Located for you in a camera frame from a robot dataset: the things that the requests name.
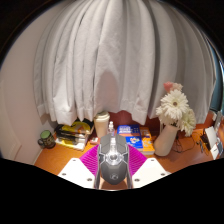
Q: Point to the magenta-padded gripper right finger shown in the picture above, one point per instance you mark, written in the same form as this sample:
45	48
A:
150	171

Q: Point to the white flat electronic device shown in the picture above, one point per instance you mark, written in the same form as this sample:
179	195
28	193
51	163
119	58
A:
212	138

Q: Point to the orange book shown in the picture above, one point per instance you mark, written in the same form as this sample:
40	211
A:
147	143

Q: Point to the grey computer mouse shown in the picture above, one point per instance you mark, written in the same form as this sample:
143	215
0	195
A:
112	163

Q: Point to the dark mug with green inside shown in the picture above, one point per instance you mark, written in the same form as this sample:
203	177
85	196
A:
47	139

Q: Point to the blue book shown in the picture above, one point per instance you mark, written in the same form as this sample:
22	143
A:
133	141

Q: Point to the clear spray bottle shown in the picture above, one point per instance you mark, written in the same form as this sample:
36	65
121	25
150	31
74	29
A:
110	129

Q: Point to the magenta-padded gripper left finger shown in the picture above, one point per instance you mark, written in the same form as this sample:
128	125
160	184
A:
75	171

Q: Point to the white curtain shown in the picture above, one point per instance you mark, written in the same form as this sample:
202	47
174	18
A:
116	60

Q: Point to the red book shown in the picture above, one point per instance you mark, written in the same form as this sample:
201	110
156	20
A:
94	140

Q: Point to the yellow and white book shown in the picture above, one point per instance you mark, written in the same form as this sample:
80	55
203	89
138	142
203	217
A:
71	144

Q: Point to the yellow and black book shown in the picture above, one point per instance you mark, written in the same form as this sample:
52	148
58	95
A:
78	128

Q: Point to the white ceramic vase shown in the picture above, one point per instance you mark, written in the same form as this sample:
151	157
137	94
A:
165	141

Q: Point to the white flower bouquet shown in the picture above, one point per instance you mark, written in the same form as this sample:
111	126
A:
175	106

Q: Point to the cream tumbler with lid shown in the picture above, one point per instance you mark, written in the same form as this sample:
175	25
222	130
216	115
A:
101	125

